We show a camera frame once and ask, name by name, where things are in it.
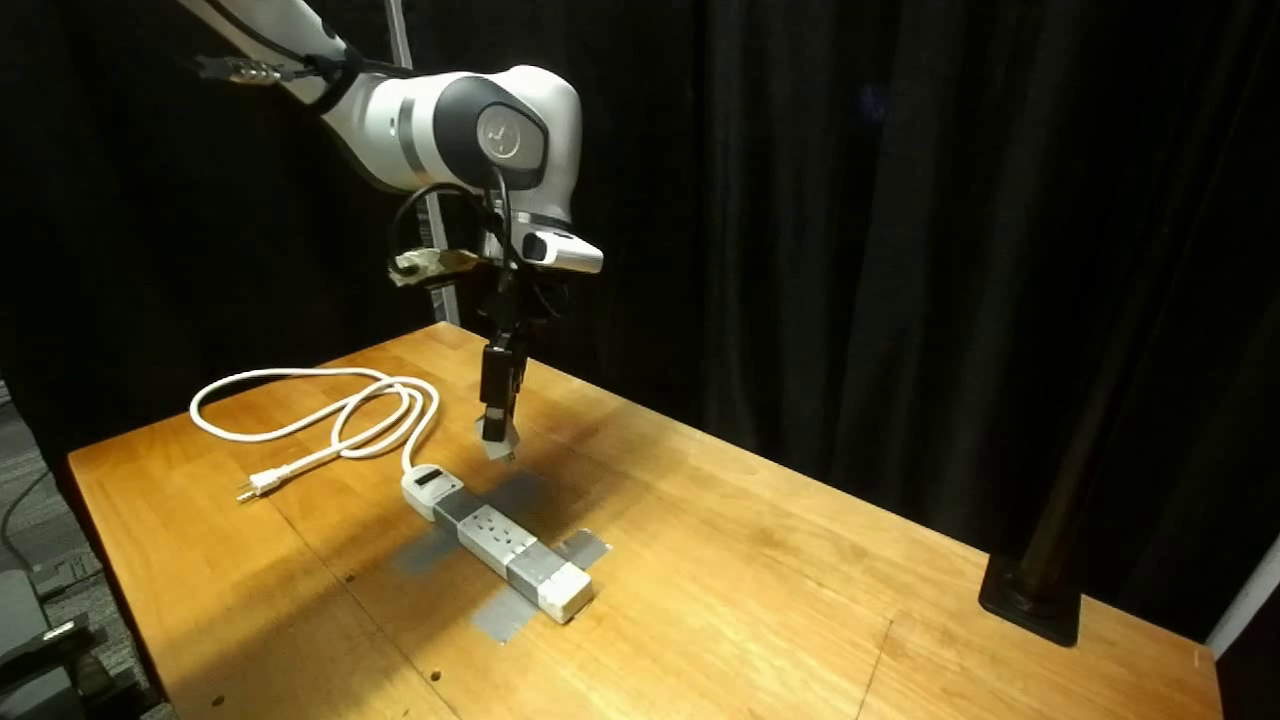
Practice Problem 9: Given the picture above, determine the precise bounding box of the white power cord with plug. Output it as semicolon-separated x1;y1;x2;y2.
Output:
183;365;448;507

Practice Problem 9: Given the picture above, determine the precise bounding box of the white slanted pole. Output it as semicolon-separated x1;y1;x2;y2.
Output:
1202;533;1280;661

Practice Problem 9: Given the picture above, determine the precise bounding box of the silver metal frame pole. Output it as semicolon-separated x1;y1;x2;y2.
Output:
380;0;465;329

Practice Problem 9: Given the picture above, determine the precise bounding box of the black post with base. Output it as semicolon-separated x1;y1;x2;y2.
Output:
975;502;1093;653

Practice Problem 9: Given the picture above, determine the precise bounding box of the white power strip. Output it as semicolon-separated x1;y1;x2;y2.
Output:
396;460;598;629

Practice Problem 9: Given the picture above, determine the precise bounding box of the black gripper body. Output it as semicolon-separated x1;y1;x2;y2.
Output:
473;258;545;347

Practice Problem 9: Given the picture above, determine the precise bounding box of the black curtain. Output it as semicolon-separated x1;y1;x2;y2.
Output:
396;0;1280;632

